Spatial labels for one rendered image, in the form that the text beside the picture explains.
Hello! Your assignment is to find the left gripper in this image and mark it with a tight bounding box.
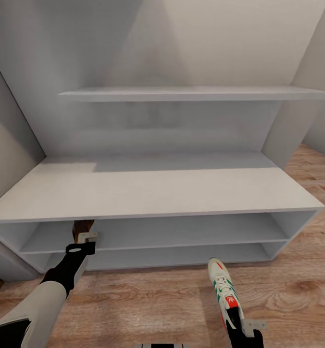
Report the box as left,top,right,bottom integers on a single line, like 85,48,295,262
66,241,95,255

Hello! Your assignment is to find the sandal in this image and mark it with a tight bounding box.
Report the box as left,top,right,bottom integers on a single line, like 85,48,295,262
73,219,94,244

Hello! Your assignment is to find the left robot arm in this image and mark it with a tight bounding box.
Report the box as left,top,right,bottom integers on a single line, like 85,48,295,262
0,232,101,348

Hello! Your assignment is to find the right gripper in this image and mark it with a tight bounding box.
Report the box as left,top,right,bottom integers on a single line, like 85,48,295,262
226,320,264,348

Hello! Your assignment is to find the gym shoe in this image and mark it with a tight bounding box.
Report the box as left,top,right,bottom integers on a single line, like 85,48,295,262
208,258,244,331

